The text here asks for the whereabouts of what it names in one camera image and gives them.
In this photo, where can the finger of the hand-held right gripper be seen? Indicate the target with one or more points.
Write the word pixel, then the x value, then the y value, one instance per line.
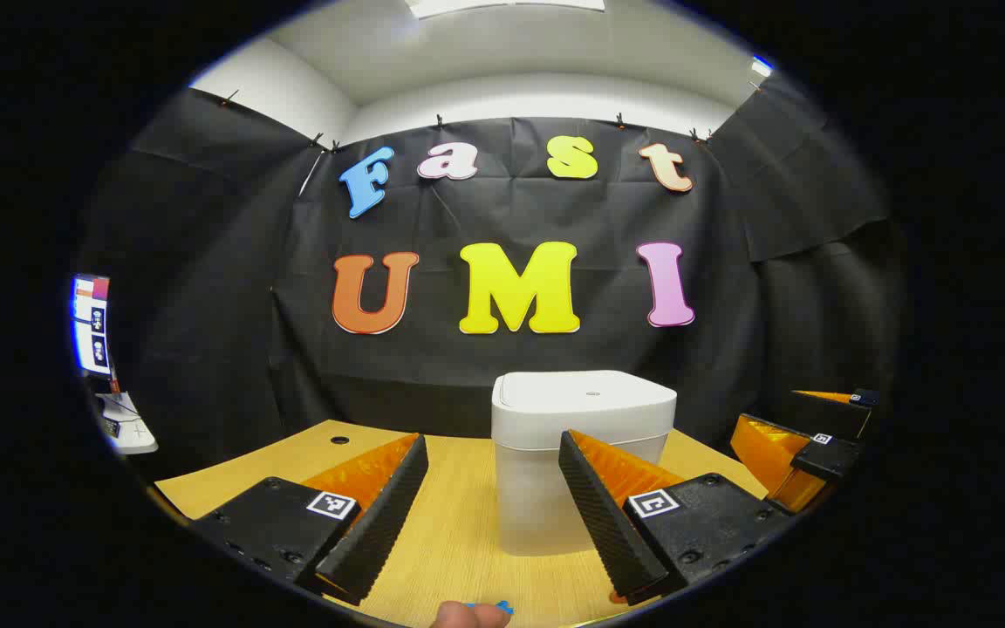
pixel 825 419
pixel 769 453

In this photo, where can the wooden desktop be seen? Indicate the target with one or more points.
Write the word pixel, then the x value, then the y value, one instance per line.
pixel 468 523

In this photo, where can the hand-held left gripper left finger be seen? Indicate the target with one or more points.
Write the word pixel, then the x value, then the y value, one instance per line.
pixel 380 523

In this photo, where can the computer monitor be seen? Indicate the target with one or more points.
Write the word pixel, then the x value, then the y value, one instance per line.
pixel 91 331

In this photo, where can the blue paper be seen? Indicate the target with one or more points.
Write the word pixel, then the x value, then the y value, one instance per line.
pixel 501 605

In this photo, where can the white desktop garbage bin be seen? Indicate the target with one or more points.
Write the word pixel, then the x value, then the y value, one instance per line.
pixel 537 410

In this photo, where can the ceiling light panel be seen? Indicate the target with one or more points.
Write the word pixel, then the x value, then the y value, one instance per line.
pixel 762 65
pixel 502 5

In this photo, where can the black backdrop cloth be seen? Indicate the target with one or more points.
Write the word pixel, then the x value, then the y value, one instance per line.
pixel 502 218

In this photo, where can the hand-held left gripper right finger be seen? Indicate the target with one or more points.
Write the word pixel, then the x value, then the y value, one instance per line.
pixel 607 523

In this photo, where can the white side table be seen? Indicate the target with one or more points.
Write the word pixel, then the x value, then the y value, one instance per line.
pixel 132 432

